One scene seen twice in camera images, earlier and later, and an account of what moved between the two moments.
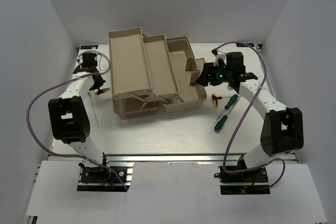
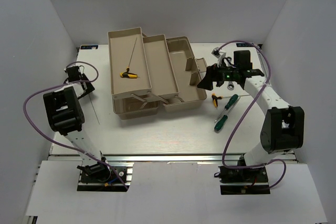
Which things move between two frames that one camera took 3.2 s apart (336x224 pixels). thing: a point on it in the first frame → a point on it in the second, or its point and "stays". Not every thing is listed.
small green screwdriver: x=232 y=99 stays
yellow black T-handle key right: x=214 y=98 stays
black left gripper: x=99 y=84 → x=89 y=85
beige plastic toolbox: x=147 y=73 stays
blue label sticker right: x=251 y=44 stays
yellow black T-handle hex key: x=102 y=91 → x=128 y=74
